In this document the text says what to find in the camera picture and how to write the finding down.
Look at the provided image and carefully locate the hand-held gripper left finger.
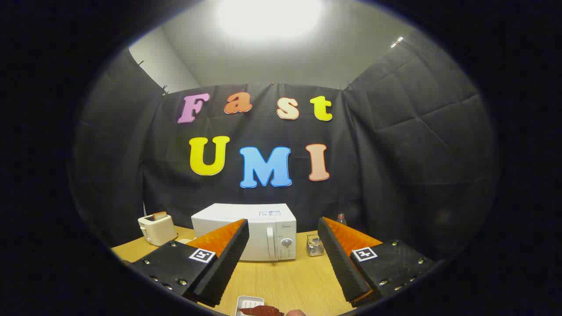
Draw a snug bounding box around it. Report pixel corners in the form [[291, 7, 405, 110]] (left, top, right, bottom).
[[130, 219, 250, 308]]

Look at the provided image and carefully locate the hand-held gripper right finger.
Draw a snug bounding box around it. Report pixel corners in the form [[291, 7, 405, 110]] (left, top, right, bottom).
[[317, 216, 436, 308]]

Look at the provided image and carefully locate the red meat piece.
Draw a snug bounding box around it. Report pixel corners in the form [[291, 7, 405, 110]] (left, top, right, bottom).
[[239, 305, 285, 316]]

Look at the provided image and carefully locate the white toaster oven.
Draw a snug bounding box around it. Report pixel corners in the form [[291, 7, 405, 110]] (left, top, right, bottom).
[[191, 203, 297, 262]]

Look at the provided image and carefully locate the cream toaster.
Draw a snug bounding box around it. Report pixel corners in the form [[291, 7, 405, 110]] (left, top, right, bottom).
[[137, 212, 178, 247]]

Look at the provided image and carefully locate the white ridged tray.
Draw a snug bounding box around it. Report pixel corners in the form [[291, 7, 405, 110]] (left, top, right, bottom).
[[235, 296, 265, 316]]

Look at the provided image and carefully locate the black backdrop cloth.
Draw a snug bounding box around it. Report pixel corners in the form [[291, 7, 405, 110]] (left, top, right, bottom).
[[72, 31, 499, 264]]

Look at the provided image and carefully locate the metal wire basket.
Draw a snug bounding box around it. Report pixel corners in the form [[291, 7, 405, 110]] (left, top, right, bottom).
[[306, 234, 325, 257]]

